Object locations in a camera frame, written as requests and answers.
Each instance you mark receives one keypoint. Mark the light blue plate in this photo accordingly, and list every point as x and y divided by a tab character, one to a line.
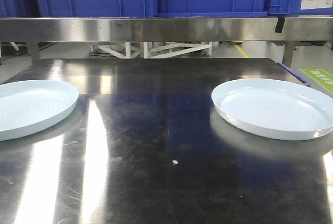
274	109
28	107

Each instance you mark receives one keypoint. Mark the blue table edge guard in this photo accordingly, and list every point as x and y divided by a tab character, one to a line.
295	74

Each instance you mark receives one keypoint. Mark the black tape strip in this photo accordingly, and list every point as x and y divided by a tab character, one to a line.
279	25

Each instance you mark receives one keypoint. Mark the green floor sign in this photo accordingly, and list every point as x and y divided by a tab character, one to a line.
321	76

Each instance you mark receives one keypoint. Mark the white metal frame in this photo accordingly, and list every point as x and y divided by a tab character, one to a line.
159	50

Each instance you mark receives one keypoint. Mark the stainless steel shelf rail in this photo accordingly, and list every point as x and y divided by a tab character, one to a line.
308	28

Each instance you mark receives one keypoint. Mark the right steel shelf post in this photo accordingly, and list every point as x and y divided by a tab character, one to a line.
288	53

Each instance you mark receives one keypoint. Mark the steel shelf post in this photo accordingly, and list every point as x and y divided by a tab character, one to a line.
34	52
288	53

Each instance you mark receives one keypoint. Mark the left steel shelf post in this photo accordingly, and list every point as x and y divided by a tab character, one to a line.
34	52

